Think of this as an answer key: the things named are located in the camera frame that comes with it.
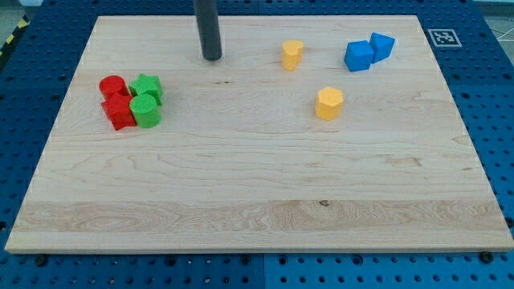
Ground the yellow hexagon block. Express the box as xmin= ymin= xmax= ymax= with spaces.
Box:
xmin=315 ymin=87 xmax=344 ymax=120

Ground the yellow heart block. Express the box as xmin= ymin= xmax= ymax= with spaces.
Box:
xmin=281 ymin=39 xmax=304 ymax=71

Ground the light wooden board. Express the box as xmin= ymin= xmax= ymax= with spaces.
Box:
xmin=6 ymin=15 xmax=513 ymax=254

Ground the green cylinder block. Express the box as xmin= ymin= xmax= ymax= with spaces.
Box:
xmin=129 ymin=94 xmax=161 ymax=128

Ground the green star block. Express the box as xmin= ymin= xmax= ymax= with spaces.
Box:
xmin=128 ymin=74 xmax=163 ymax=106

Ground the blue cube block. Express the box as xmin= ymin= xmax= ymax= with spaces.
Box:
xmin=344 ymin=40 xmax=374 ymax=72

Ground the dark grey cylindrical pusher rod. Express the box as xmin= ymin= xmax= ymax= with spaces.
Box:
xmin=194 ymin=0 xmax=222 ymax=61

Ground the red star block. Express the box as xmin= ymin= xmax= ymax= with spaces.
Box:
xmin=101 ymin=94 xmax=137 ymax=130

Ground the red cylinder block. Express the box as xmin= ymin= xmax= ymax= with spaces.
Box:
xmin=99 ymin=75 xmax=129 ymax=100

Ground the blue pentagon block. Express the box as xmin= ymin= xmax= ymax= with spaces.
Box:
xmin=369 ymin=32 xmax=395 ymax=63

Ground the black white fiducial marker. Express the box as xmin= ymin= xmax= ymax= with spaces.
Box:
xmin=428 ymin=28 xmax=462 ymax=47

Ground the black yellow hazard tape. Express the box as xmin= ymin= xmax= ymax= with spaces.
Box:
xmin=1 ymin=14 xmax=31 ymax=58

